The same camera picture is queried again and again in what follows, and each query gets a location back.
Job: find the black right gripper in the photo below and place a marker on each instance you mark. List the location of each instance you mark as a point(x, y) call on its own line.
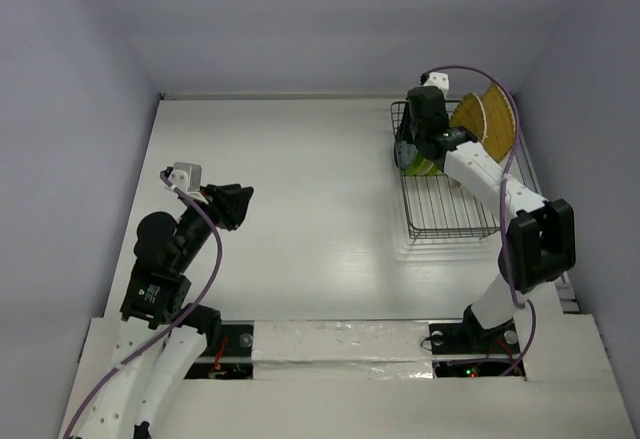
point(407, 139)

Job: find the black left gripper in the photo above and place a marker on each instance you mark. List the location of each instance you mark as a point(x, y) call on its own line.
point(228, 202)

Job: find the large green plate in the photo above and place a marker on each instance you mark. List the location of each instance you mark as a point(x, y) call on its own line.
point(417, 165)

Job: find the small woven bamboo tray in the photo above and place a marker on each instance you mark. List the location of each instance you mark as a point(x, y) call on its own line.
point(470, 114)

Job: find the large woven bamboo tray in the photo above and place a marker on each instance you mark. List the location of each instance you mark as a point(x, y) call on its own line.
point(500, 123)

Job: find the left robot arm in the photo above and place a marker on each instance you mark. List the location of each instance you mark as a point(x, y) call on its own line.
point(160, 334)

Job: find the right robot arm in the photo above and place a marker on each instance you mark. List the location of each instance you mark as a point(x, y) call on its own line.
point(537, 235)

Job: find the white foil front panel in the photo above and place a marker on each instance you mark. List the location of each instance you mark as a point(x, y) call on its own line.
point(340, 351)

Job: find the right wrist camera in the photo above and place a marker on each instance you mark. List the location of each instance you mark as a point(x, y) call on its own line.
point(435, 79)

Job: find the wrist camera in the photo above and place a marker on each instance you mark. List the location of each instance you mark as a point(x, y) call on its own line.
point(435, 79)
point(186, 177)

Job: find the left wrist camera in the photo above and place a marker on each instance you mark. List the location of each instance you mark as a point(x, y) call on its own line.
point(186, 177)

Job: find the black wire dish rack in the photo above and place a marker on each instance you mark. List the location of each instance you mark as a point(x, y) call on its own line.
point(437, 209)

